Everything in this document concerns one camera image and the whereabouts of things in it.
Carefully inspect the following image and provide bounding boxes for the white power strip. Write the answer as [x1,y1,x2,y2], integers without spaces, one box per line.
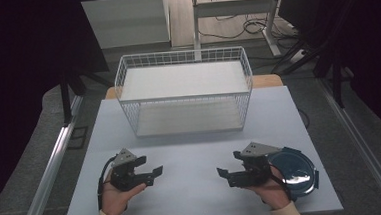
[287,47,309,64]

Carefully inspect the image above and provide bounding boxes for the black metal stand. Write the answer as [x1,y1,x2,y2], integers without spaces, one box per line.
[58,66,115,127]
[269,36,358,113]

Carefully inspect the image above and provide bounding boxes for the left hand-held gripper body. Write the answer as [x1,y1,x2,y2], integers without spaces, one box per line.
[108,146,152,193]

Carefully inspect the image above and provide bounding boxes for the person's left hand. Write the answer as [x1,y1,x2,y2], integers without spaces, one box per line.
[98,167,150,215]

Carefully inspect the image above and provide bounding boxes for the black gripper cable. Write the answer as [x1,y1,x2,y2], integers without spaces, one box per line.
[94,154,123,211]
[267,161,294,203]

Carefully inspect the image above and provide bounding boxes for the dark blue bowl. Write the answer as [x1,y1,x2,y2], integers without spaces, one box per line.
[266,144,321,204]

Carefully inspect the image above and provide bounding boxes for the black floor cables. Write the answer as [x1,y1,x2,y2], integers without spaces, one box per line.
[195,0,301,56]

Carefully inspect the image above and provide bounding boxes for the pale grey table cover sheet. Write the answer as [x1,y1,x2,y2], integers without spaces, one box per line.
[54,82,345,215]

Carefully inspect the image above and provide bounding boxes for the white desk frame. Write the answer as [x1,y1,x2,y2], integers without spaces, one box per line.
[190,0,291,62]

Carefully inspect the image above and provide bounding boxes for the white wire shelf rack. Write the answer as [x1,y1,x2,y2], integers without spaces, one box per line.
[112,45,257,140]

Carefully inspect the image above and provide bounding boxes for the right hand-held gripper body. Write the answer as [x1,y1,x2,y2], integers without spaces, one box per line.
[227,140,284,189]

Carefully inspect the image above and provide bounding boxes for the black floor bracket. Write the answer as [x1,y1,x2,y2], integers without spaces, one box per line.
[65,125,91,151]

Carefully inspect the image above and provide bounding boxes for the white cabinet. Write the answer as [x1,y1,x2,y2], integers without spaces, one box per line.
[81,0,173,52]

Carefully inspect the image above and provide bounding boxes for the person's right hand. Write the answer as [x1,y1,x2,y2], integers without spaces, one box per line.
[247,164,295,213]

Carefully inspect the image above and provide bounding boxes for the aluminium rail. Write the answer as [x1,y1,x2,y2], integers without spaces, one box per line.
[8,94,92,215]
[316,75,381,215]

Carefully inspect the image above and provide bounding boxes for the wooden table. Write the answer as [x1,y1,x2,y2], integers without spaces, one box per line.
[104,73,285,101]

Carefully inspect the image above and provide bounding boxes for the black curtain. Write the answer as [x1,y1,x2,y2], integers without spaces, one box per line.
[276,0,381,151]
[0,0,119,215]

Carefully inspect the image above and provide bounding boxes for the thin black cable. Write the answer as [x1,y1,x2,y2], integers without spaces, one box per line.
[297,107,312,131]

